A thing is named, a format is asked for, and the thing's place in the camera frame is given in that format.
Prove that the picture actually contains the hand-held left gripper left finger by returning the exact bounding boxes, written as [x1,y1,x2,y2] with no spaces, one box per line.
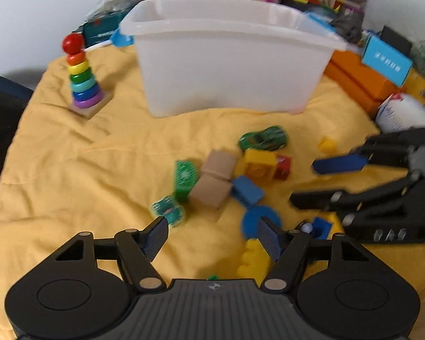
[30,216,169,294]

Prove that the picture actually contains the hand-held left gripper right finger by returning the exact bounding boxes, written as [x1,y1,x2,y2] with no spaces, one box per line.
[258,217,395,294]

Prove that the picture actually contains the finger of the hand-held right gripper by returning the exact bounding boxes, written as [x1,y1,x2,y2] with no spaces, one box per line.
[312,129,425,176]
[290,172,423,226]

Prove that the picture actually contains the small yellow toy brick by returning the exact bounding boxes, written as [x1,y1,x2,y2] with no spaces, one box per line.
[318,137,338,154]

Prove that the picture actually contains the teal patterned block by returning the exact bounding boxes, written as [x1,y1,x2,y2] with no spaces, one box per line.
[150,195,186,227]

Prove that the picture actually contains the large yellow toy brick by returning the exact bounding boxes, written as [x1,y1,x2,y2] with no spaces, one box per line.
[237,238,273,280]

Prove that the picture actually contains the red printed block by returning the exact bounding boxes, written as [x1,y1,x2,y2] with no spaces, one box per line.
[273,154,292,180]

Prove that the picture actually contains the blue wooden block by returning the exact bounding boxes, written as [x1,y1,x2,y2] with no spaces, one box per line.
[231,176,264,209]

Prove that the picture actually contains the green arch block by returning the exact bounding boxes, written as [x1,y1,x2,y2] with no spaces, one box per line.
[173,160,199,202]

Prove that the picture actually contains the tan wooden block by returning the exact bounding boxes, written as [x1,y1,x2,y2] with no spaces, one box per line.
[201,150,237,179]
[189,176,232,209]

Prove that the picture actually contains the green toy car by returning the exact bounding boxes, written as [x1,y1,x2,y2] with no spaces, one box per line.
[238,126,289,152]

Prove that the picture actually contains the white plastic bin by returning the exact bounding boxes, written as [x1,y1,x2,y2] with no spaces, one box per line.
[120,0,348,118]

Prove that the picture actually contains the orange box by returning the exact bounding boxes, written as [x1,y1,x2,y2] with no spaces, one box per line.
[329,50,399,100]
[324,62,383,114]

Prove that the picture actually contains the white pack with red print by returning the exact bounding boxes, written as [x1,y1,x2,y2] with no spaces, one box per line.
[375,92,425,135]

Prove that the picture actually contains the yellow cloth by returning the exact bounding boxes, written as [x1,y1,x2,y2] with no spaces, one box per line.
[0,44,425,340]

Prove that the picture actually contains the blue box with white print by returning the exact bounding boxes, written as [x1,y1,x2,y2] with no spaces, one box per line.
[361,35,413,87]

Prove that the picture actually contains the yellow box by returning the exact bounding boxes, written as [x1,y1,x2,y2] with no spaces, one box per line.
[405,67,425,114]

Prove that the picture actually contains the dark grey cloth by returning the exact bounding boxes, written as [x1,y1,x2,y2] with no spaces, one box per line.
[329,12,364,43]

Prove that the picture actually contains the black box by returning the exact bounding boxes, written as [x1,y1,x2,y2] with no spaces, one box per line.
[379,25,413,57]

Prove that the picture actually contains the light blue box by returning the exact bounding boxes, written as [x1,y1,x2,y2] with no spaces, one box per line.
[303,11,341,38]

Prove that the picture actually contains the black office chair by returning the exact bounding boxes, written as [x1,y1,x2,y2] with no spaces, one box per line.
[0,71,34,220]

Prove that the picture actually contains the blue and white box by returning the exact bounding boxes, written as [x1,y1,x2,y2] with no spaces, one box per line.
[110,28,136,48]

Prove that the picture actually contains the teal box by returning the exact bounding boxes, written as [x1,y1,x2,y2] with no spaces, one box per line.
[73,10,131,45]

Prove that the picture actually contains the rainbow ring stacking toy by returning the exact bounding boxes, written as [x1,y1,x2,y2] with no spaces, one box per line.
[62,33,112,119]

